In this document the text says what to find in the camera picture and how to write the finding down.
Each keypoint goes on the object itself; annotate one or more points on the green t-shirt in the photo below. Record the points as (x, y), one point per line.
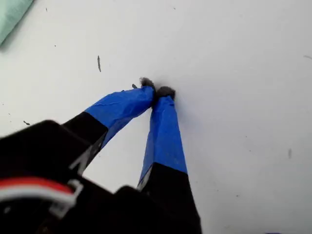
(9, 17)

